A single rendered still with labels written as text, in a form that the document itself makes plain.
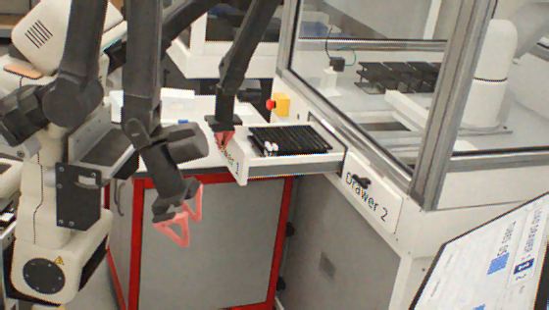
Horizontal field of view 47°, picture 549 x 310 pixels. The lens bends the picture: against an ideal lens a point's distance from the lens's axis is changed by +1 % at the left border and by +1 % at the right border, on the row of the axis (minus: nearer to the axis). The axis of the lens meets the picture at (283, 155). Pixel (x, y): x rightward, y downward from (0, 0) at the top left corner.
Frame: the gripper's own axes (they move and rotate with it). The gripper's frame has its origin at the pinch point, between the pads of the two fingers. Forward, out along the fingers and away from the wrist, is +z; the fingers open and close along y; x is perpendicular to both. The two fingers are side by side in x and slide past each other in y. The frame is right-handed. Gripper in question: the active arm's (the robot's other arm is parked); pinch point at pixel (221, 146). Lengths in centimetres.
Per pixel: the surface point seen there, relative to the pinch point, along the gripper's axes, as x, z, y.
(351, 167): -17.9, 0.7, 35.1
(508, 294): -105, -26, 12
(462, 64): -50, -43, 38
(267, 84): 86, 15, 49
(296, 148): -4.3, 0.3, 22.9
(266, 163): -9.5, 1.7, 11.0
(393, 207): -42, 0, 35
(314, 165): -9.6, 3.7, 27.0
